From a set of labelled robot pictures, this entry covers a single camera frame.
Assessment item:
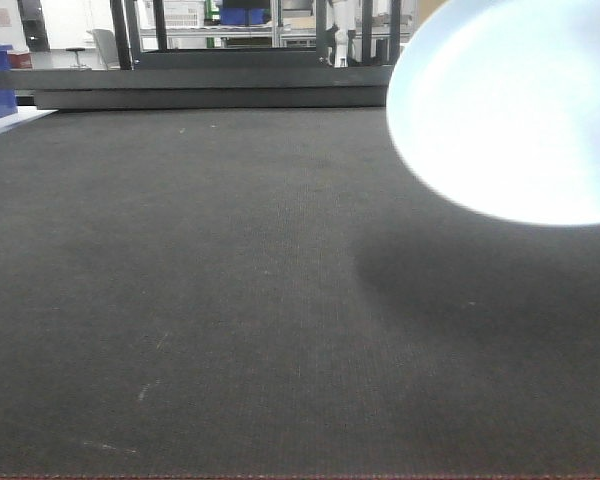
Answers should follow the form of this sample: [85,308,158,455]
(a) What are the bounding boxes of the light blue round tray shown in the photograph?
[386,1,600,226]

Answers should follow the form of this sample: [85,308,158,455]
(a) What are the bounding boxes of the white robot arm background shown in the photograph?
[327,0,356,68]

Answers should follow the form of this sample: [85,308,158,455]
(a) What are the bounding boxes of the red box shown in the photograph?
[7,50,33,70]

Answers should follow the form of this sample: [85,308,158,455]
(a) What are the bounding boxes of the dark metal frame beam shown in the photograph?
[0,65,393,111]

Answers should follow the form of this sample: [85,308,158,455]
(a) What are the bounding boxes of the black round stool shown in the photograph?
[65,47,90,70]

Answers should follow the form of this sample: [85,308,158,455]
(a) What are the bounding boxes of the grey office chair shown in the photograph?
[90,29,120,70]

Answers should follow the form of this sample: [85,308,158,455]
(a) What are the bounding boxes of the black fabric table mat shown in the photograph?
[0,109,600,477]

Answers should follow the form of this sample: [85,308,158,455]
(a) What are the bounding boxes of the blue bins on shelf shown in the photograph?
[219,7,271,26]

